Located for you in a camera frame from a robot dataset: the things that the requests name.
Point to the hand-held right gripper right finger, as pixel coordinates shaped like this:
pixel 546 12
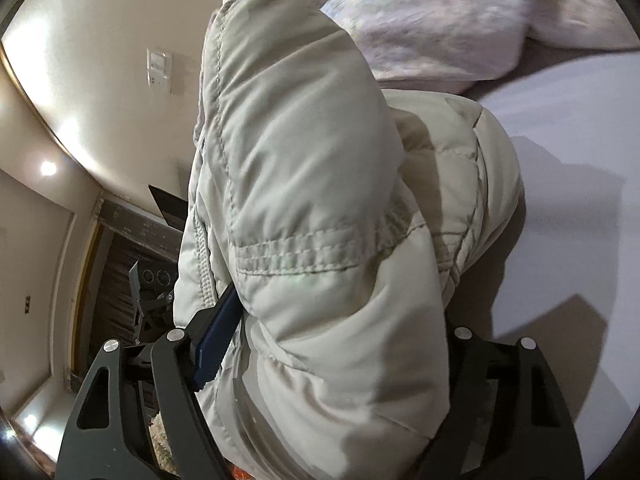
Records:
pixel 470 360

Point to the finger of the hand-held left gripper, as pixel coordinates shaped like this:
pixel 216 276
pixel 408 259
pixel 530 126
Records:
pixel 169 208

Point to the white wall switch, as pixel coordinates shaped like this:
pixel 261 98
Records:
pixel 159 70

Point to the small wall outlet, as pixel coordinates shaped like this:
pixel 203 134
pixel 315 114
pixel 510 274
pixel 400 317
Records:
pixel 26 304

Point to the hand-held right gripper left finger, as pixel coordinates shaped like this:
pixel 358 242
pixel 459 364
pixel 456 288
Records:
pixel 215 340

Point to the round ceiling light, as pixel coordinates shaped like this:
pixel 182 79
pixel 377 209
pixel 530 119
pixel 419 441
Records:
pixel 48 167

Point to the white crumpled duvet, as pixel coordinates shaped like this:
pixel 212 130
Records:
pixel 440 15

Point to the cream puffer jacket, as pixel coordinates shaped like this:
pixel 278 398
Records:
pixel 310 200

